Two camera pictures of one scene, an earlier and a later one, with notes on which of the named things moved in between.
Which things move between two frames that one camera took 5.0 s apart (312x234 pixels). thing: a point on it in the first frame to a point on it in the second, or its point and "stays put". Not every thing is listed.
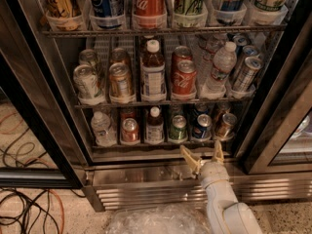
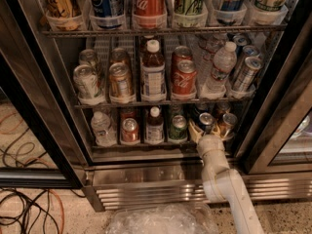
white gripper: [214, 172] to [210, 142]
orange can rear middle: [118, 55] stays put
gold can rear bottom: [222, 108] stays put
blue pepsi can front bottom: [202, 130] stays put
